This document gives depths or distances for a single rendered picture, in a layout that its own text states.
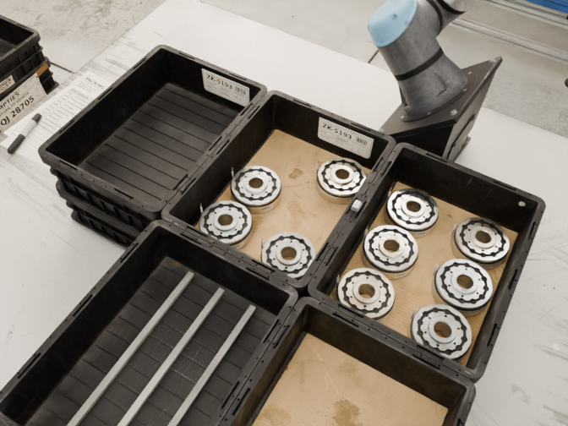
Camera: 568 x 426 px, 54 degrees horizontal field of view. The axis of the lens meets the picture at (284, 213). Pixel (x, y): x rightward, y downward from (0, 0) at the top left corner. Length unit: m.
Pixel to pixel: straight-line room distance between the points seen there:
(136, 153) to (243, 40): 0.63
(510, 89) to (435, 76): 1.63
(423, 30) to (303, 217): 0.46
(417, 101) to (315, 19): 1.86
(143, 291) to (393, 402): 0.48
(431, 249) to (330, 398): 0.36
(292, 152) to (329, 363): 0.48
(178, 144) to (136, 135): 0.10
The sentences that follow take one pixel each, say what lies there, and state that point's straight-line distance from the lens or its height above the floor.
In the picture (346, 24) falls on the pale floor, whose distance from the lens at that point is 3.06.
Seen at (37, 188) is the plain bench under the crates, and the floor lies 0.70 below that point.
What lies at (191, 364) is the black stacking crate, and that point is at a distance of 0.98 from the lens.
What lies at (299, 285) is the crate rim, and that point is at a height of 0.93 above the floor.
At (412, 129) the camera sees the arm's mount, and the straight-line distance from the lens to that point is 1.23.
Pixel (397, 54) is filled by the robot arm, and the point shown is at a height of 0.99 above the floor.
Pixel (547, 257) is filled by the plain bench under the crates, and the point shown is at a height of 0.70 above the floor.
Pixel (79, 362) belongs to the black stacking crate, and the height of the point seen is 0.83.
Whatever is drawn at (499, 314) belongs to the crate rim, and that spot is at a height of 0.93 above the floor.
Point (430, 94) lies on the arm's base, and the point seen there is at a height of 0.93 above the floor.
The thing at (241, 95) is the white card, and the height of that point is 0.89.
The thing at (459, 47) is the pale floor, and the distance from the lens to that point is 3.03.
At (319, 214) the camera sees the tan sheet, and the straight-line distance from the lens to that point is 1.12.
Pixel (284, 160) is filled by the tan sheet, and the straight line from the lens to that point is 1.21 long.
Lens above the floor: 1.73
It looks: 54 degrees down
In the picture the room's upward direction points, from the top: 2 degrees clockwise
